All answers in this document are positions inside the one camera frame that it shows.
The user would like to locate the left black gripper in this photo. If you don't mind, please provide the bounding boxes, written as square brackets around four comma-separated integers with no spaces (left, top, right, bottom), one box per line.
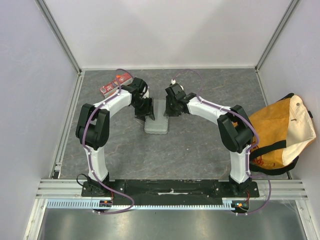
[132,97,155,123]

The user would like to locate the grey plastic tool case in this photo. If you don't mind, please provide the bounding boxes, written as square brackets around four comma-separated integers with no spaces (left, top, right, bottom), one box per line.
[144,99,169,135]

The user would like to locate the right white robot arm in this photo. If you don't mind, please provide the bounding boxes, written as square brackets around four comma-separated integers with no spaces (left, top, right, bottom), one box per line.
[165,92,257,197]

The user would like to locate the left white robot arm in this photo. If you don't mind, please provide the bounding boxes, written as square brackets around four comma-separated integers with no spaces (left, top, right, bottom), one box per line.
[75,86,155,197]

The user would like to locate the tan canvas tool bag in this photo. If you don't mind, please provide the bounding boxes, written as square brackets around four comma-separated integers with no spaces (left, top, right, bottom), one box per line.
[249,93,317,176]

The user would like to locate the orange red cardboard box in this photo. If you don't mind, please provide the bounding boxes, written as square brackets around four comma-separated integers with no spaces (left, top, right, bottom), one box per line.
[100,73,133,98]

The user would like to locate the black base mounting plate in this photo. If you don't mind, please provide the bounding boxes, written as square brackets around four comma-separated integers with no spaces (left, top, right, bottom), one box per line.
[81,178,260,206]

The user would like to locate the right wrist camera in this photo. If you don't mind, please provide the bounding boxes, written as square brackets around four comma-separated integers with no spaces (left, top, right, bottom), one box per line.
[165,79,186,101]

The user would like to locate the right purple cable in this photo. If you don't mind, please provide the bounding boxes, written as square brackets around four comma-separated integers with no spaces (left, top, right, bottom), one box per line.
[171,69,273,216]

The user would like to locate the grey slotted cable duct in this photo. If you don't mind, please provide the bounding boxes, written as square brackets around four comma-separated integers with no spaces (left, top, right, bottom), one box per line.
[46,199,235,210]

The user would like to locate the aluminium frame rail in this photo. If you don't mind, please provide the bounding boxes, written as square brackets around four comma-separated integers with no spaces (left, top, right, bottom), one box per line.
[36,179,308,200]

